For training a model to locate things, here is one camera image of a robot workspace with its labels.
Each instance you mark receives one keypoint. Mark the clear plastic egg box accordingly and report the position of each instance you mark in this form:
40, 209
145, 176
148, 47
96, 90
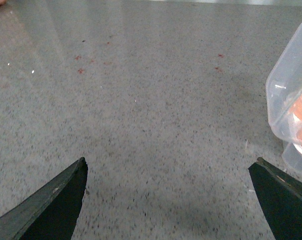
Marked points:
283, 87

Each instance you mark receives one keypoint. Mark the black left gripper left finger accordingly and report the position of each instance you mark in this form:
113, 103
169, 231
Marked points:
51, 212

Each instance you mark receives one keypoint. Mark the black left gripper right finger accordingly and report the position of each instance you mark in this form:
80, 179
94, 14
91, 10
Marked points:
280, 198

